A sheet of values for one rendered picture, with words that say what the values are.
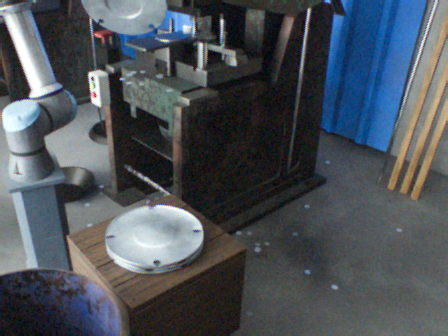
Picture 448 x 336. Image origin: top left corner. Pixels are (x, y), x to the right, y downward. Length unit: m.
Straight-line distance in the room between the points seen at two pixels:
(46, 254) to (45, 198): 0.23
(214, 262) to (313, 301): 0.55
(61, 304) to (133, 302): 0.18
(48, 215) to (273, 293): 0.85
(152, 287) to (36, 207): 0.55
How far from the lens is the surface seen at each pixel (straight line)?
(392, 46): 2.69
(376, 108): 2.79
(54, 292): 1.18
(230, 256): 1.33
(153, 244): 1.32
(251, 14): 1.93
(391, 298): 1.85
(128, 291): 1.23
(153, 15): 1.65
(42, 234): 1.66
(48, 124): 1.54
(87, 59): 3.43
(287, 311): 1.69
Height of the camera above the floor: 1.21
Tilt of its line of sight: 32 degrees down
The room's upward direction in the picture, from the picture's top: 1 degrees counter-clockwise
